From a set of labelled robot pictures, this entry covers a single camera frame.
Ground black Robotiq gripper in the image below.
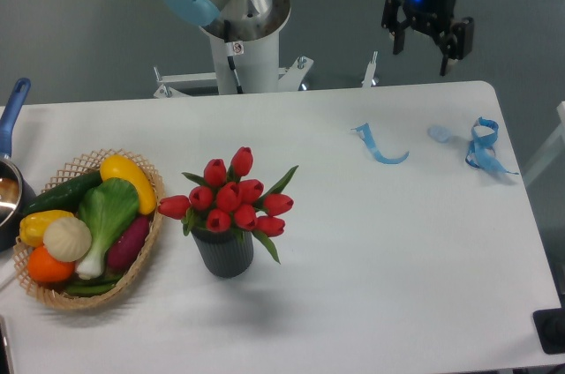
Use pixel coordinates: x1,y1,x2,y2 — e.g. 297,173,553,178
381,0,474,76

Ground red tulip bouquet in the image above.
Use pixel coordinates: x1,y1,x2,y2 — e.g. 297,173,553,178
157,146,298,262

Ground dark grey ribbed vase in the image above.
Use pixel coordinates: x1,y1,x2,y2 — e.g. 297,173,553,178
192,228,254,278

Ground pale blue bottle cap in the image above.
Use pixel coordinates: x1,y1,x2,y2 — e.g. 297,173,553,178
427,125,452,144

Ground blue curved plastic strip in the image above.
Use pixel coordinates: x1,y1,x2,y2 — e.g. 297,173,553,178
352,123,410,165

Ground blue ribbon tangle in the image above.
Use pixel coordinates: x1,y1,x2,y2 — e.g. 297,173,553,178
465,116,519,177

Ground black device at table edge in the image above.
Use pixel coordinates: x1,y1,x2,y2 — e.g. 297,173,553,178
532,308,564,355

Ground yellow squash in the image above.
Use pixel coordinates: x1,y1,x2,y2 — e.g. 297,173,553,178
100,154,156,215

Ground purple sweet potato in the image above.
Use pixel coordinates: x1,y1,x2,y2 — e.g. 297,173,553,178
107,216,149,272

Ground green bok choy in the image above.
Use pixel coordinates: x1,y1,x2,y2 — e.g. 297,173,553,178
76,178,139,280

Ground woven wicker basket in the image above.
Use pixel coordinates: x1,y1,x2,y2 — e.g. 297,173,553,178
12,149,164,310

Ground green cucumber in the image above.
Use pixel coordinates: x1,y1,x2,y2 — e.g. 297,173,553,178
22,170,102,215

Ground green pea pods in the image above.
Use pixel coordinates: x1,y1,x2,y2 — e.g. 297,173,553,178
64,276,121,297

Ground white garlic bulb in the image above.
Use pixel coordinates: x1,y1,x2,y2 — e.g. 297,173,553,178
43,217,92,262

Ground yellow bell pepper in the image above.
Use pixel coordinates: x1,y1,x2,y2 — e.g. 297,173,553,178
19,210,74,248

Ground orange fruit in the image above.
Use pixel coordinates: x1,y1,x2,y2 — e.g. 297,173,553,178
27,246,75,283

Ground white frame at right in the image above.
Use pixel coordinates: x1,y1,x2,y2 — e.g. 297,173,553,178
523,101,564,186

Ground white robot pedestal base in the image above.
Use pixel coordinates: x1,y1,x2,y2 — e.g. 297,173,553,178
152,25,380,100

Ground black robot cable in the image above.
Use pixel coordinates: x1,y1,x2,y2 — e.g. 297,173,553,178
222,19,245,95

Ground blue handled saucepan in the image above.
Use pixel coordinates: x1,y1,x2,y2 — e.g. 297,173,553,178
1,78,35,251

